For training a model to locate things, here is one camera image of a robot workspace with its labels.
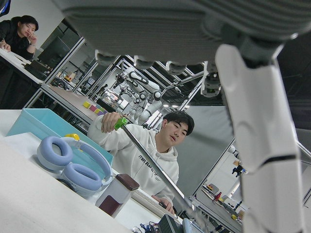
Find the yellow toy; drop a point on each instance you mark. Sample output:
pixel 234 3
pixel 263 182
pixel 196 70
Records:
pixel 71 138

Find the yellow cube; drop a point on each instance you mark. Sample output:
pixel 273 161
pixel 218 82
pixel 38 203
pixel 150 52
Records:
pixel 86 104

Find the clear jar with brown lid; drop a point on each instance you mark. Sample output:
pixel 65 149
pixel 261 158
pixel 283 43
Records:
pixel 116 194

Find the gray ribbed box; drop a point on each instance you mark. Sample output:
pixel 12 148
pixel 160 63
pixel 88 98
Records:
pixel 170 223

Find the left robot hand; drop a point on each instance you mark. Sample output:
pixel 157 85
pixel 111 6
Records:
pixel 170 29

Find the black monitor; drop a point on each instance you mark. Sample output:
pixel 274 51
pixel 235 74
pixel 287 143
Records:
pixel 52 52

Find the light blue headphones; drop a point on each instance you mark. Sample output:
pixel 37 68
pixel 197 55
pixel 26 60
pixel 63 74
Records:
pixel 82 177

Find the white humanoid robot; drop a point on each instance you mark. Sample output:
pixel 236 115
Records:
pixel 150 106

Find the pink cube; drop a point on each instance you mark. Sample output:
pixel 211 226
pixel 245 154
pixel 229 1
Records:
pixel 93 108

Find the red toy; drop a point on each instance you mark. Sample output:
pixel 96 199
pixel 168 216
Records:
pixel 218 197

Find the person in black jacket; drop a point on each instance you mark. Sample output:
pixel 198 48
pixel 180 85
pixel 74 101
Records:
pixel 17 41

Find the light blue plastic bin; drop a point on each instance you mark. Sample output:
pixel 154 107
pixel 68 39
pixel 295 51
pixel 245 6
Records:
pixel 36 119

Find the person in white hoodie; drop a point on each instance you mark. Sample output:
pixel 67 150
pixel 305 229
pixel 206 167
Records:
pixel 150 150

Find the workbench with wooden top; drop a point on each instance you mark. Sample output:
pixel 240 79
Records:
pixel 73 97

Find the black computer mouse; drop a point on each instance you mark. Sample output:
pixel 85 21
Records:
pixel 163 204

